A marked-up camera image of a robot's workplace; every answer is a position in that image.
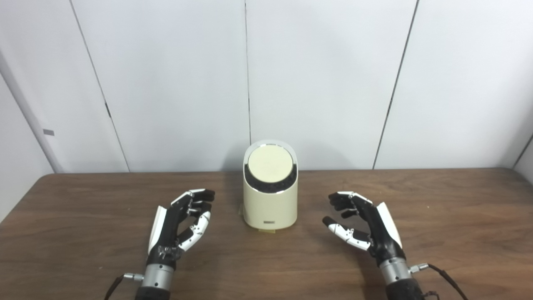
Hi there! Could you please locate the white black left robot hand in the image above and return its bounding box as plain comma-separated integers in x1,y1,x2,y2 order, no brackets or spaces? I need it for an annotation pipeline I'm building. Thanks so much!
147,189,216,269

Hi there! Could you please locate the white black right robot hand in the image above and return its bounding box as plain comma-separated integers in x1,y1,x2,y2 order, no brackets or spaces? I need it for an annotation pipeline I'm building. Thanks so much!
322,191,406,267

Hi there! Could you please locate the round cream bin lid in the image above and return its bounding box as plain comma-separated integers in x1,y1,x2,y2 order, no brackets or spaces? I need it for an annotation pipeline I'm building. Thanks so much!
247,145,294,183

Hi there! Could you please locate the cream-colored tabletop bin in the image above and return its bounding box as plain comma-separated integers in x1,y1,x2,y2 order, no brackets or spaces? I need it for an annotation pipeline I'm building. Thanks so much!
243,140,299,230

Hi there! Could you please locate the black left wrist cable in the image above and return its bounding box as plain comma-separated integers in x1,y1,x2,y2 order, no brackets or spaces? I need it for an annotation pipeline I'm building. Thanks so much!
104,273,144,300

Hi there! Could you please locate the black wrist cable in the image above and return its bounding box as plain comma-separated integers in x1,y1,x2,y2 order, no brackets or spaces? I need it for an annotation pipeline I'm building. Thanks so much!
410,262,469,300
104,273,144,300

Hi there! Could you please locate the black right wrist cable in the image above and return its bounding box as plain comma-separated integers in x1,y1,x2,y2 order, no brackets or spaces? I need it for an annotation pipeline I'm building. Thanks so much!
410,262,469,300

